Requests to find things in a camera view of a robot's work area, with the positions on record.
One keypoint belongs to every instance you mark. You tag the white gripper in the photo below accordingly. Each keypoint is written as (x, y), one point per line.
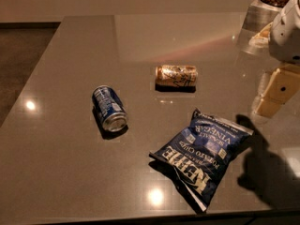
(286, 37)

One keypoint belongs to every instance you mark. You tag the blue pepsi can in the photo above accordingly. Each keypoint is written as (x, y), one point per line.
(110, 110)

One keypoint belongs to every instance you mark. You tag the gold soda can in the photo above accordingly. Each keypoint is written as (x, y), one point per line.
(176, 76)

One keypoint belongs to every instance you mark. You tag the metal dispenser base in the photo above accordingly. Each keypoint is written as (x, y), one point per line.
(258, 16)

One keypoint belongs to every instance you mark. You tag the blue kettle chips bag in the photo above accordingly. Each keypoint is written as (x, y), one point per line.
(198, 156)

